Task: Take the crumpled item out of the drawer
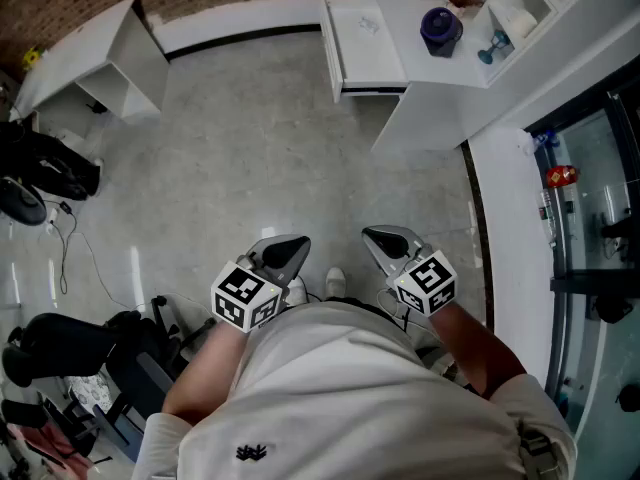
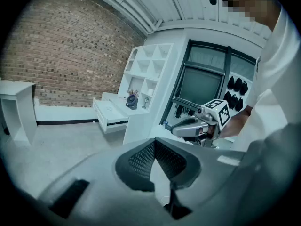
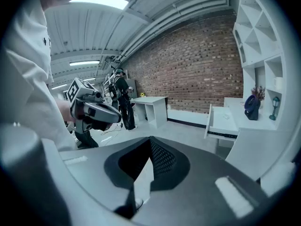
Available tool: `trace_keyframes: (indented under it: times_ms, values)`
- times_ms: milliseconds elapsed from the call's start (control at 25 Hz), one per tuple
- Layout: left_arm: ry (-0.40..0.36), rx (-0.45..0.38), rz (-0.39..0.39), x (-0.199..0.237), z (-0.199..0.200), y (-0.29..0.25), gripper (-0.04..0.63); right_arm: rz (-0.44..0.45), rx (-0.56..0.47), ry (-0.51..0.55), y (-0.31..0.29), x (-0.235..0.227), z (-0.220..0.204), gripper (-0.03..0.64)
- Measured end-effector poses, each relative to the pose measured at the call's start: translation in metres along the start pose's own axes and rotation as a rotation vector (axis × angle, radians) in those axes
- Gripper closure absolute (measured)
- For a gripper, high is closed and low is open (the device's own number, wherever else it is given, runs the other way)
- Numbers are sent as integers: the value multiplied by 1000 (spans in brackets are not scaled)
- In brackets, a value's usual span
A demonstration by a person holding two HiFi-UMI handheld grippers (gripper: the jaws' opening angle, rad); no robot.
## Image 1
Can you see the red packet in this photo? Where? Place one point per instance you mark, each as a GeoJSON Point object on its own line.
{"type": "Point", "coordinates": [562, 176]}

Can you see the person's left white shoe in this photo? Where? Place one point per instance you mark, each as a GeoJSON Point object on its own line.
{"type": "Point", "coordinates": [297, 290]}

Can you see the clear plastic bottle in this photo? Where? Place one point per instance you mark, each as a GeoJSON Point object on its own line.
{"type": "Point", "coordinates": [547, 218]}

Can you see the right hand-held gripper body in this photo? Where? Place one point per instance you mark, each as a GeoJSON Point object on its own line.
{"type": "Point", "coordinates": [425, 278]}

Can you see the white drawer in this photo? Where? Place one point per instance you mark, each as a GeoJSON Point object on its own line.
{"type": "Point", "coordinates": [365, 53]}

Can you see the person's white shoe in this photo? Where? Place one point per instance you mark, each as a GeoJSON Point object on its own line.
{"type": "Point", "coordinates": [297, 290]}
{"type": "Point", "coordinates": [335, 280]}

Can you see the person's right white shoe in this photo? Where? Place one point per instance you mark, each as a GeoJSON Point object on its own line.
{"type": "Point", "coordinates": [335, 280]}

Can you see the white cabinet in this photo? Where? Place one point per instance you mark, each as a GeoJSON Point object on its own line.
{"type": "Point", "coordinates": [435, 103]}

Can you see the yellow flower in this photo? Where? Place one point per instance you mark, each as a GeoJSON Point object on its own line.
{"type": "Point", "coordinates": [31, 59]}

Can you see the white desk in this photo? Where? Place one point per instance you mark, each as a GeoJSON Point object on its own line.
{"type": "Point", "coordinates": [85, 58]}

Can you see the glass display cabinet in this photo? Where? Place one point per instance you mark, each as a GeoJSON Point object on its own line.
{"type": "Point", "coordinates": [595, 248]}

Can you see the person's right forearm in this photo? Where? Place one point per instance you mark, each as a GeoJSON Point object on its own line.
{"type": "Point", "coordinates": [475, 348]}

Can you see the black office chair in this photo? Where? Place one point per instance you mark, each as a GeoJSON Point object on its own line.
{"type": "Point", "coordinates": [130, 353]}

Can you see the purple desk fan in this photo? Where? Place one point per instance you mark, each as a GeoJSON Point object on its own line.
{"type": "Point", "coordinates": [441, 28]}

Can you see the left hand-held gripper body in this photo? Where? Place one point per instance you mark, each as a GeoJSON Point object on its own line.
{"type": "Point", "coordinates": [272, 268]}

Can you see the person's white shirt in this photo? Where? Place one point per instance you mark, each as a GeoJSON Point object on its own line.
{"type": "Point", "coordinates": [350, 398]}

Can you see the blue glass goblet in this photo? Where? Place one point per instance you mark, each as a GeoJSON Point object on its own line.
{"type": "Point", "coordinates": [492, 50]}

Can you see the person's left forearm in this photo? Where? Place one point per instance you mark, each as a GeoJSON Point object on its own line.
{"type": "Point", "coordinates": [205, 373]}

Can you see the white mug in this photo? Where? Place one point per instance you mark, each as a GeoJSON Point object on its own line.
{"type": "Point", "coordinates": [522, 22]}

